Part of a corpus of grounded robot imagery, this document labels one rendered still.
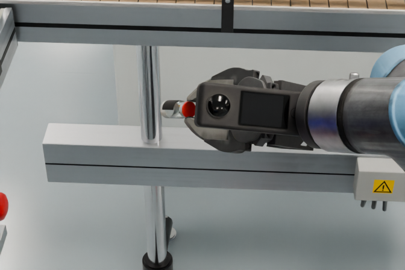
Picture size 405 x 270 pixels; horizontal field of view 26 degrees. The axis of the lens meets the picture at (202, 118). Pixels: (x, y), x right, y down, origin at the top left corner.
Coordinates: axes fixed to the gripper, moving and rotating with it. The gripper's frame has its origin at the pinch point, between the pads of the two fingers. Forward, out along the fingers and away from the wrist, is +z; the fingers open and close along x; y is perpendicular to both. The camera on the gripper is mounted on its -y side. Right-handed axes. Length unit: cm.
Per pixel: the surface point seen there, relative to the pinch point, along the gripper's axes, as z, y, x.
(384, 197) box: 45, 96, -8
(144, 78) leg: 73, 46, 12
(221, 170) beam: 72, 70, -6
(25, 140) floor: 178, 76, -3
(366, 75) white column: 85, 133, 27
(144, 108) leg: 78, 50, 6
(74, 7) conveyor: 71, 25, 23
